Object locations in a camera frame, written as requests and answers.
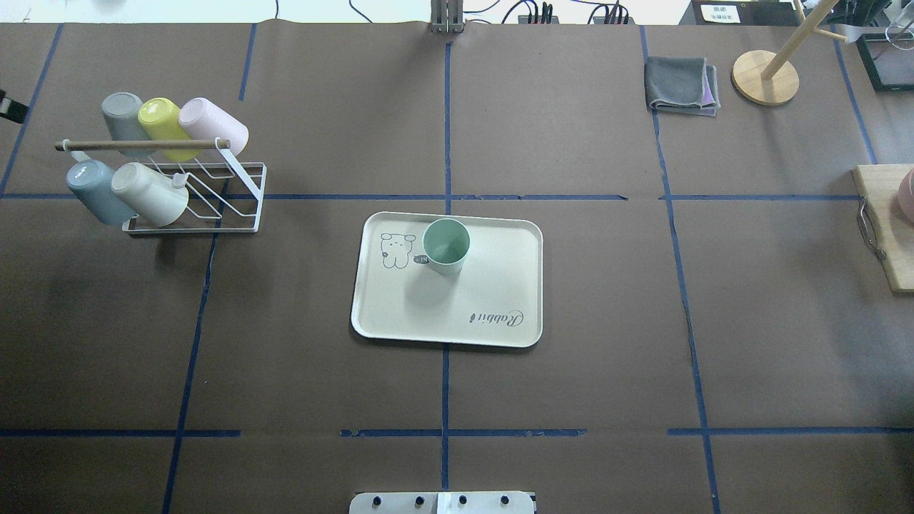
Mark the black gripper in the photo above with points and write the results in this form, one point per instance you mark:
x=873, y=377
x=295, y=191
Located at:
x=16, y=111

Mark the green cup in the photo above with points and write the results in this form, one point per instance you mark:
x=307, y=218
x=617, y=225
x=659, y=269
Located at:
x=446, y=243

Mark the beige rabbit tray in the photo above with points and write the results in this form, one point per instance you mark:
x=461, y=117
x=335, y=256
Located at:
x=496, y=299

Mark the blue-grey cup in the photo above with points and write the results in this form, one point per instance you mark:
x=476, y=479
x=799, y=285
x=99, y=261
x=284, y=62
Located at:
x=90, y=181

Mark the grey cup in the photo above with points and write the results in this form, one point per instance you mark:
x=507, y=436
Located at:
x=120, y=112

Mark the yellow cup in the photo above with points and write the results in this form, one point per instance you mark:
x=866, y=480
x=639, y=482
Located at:
x=159, y=118

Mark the beige cup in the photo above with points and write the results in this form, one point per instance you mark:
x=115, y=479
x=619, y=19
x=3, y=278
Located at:
x=150, y=193

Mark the pink cup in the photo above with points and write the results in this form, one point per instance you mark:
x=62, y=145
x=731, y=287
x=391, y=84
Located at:
x=203, y=119

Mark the metal mirror tray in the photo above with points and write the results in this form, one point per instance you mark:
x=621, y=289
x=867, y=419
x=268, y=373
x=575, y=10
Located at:
x=888, y=60

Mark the pink bowl under green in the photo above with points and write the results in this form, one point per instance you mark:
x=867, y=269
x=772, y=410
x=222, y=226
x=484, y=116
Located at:
x=904, y=196

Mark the folded grey cloth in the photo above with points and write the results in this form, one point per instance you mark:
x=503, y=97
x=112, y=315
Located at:
x=681, y=85

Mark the black box with label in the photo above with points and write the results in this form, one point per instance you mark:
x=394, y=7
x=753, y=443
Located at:
x=748, y=13

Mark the wooden mug tree stand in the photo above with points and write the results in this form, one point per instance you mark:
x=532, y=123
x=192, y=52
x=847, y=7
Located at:
x=768, y=78

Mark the wooden cutting board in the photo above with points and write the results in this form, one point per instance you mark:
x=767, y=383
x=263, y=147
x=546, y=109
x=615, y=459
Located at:
x=886, y=231

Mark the white wire cup rack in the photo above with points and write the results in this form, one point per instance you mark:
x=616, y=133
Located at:
x=225, y=194

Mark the aluminium frame post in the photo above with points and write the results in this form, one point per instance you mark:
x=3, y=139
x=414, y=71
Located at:
x=447, y=17

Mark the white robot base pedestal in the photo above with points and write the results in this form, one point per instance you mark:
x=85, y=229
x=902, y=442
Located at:
x=498, y=501

